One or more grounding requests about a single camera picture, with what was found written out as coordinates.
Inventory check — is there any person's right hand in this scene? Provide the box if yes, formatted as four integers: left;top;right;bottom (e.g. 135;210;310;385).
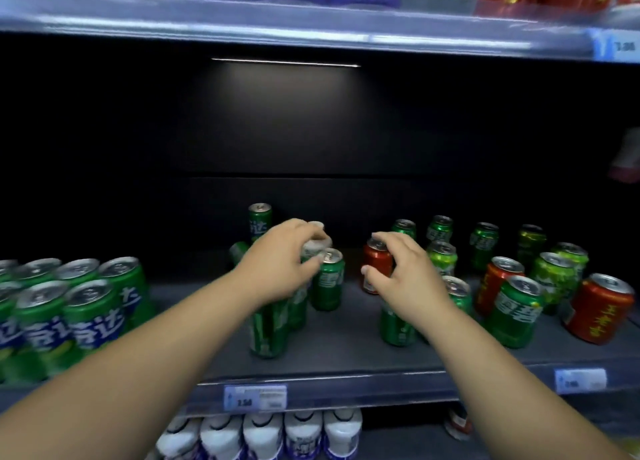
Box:
360;232;454;328

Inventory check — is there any person's left hand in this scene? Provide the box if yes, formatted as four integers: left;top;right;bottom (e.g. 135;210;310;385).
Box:
234;218;332;310

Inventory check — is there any small red drink can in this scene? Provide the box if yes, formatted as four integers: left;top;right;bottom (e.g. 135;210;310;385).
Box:
362;239;395;296

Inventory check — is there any pale slim drink can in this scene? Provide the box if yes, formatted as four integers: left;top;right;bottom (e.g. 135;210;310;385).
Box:
301;221;333;263

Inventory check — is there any person's right forearm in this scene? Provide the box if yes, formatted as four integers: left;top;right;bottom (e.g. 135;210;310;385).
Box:
414;302;628;460

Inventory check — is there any person's left forearm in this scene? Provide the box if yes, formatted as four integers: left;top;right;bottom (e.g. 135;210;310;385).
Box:
0;271;258;460

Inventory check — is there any grey metal shelf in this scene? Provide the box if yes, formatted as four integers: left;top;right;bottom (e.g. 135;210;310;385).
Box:
0;247;640;418

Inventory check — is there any white blue price tag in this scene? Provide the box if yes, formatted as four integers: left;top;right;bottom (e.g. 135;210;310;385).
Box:
223;384;289;412
594;28;640;61
553;368;609;395

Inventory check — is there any wide green drink can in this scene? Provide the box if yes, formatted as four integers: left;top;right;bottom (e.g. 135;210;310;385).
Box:
486;275;545;350

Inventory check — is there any dark green drink can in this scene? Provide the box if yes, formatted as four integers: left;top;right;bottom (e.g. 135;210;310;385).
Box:
516;224;548;271

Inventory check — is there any white blue-label bottle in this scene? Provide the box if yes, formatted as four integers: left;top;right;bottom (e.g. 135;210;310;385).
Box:
243;411;286;460
199;413;246;460
322;408;364;460
156;415;202;460
283;410;326;460

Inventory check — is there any red white small packet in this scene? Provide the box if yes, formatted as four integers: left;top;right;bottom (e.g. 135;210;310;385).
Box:
444;404;474;441

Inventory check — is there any large red drink can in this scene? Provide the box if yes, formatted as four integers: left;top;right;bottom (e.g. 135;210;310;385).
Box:
564;273;636;346

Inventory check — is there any clear-edged metal shelf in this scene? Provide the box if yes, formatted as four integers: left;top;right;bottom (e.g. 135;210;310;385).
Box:
0;0;640;64

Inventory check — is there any cluster of green blue-label cans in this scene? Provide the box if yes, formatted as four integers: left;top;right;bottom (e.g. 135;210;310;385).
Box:
0;256;152;384

